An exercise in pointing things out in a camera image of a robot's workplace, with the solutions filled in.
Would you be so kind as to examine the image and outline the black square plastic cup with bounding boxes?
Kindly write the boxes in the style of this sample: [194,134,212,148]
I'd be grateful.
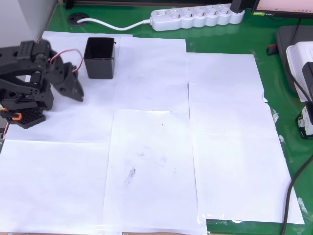
[83,37,117,80]

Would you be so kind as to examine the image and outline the white paper sheet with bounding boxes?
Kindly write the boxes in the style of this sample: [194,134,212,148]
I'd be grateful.
[192,101,306,225]
[185,52,278,137]
[113,36,191,114]
[3,73,116,144]
[102,109,208,235]
[40,31,134,83]
[0,139,110,234]

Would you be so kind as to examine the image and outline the white power strip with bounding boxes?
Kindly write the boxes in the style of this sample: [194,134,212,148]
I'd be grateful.
[149,3,246,32]

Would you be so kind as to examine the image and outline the green desk mat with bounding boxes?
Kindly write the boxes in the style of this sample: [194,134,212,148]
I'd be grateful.
[47,3,313,235]

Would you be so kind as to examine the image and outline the black power plug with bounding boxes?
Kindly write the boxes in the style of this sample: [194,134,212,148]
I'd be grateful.
[230,0,246,13]

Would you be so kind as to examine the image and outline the dark grey pad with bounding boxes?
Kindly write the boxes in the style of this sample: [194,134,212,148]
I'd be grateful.
[275,25,313,95]

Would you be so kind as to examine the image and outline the computer monitor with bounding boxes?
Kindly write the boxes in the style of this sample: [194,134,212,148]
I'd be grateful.
[251,0,313,19]

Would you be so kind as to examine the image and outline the white plastic container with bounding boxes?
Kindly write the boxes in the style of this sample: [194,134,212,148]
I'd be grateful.
[286,41,313,102]

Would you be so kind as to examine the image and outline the red white servo cable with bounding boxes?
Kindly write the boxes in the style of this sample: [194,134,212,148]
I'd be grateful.
[36,36,84,73]

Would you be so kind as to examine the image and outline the black desk cable grommet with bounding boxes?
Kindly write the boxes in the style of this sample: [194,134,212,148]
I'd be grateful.
[68,13,89,26]

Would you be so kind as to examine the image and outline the red white base cable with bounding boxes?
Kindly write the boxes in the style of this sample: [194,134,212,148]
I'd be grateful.
[2,121,12,139]

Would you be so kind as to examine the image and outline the white power cable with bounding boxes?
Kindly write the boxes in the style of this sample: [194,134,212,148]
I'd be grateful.
[76,18,154,31]

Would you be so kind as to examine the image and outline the thin black cable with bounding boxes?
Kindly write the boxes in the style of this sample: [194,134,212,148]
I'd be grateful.
[285,18,313,102]

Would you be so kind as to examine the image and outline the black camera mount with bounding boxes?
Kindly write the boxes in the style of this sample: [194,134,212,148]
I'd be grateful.
[301,61,313,114]

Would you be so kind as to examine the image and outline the thick black cable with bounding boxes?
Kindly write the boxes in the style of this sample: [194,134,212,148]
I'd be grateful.
[281,156,313,235]

